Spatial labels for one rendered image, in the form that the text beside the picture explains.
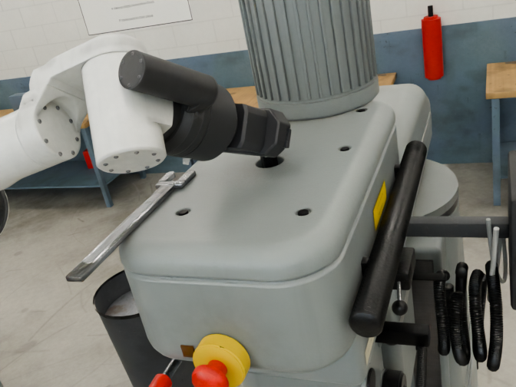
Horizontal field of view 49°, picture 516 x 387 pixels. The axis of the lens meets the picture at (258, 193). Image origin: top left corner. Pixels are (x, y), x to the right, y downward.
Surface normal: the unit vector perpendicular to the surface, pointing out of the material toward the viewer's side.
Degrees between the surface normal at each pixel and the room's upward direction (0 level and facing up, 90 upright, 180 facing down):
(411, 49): 90
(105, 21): 90
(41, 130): 76
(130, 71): 60
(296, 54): 90
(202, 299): 90
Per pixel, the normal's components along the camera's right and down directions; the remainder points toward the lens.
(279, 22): -0.47, 0.45
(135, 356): -0.22, 0.50
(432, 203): -0.19, -0.89
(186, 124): 0.07, 0.26
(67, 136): 0.89, -0.29
